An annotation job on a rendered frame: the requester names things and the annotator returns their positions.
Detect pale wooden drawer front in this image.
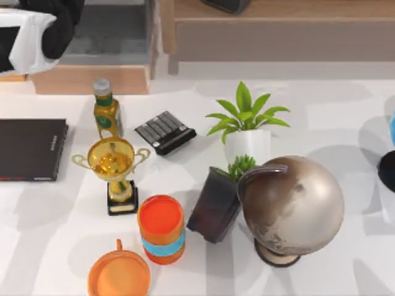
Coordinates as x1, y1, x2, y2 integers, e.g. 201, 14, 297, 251
30, 64, 152, 96

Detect black calculator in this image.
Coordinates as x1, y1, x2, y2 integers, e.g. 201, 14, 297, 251
133, 110, 198, 157

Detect wooden cupboard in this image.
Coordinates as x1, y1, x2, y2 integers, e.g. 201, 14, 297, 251
159, 0, 395, 76

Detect brown globe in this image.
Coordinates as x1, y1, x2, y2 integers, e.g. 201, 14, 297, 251
236, 155, 346, 268

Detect green plant in white pot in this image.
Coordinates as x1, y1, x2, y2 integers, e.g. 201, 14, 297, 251
204, 80, 292, 170

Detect green plant in black pot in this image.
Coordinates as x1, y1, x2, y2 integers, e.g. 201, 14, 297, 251
186, 154, 259, 245

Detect orange mug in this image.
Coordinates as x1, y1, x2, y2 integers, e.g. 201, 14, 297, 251
87, 238, 152, 296

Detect dark object on shelf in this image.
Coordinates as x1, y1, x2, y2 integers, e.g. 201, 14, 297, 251
201, 0, 251, 15

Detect grey drawer inside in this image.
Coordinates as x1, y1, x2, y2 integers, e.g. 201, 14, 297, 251
58, 0, 159, 66

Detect green bottle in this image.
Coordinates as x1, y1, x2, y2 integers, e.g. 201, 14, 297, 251
93, 78, 125, 140

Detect gold trophy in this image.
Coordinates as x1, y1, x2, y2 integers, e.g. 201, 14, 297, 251
71, 136, 151, 217

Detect black round object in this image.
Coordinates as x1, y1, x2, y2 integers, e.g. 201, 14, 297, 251
377, 149, 395, 194

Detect orange cup with blue band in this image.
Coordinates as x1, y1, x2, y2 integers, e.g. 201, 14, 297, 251
136, 194, 187, 266

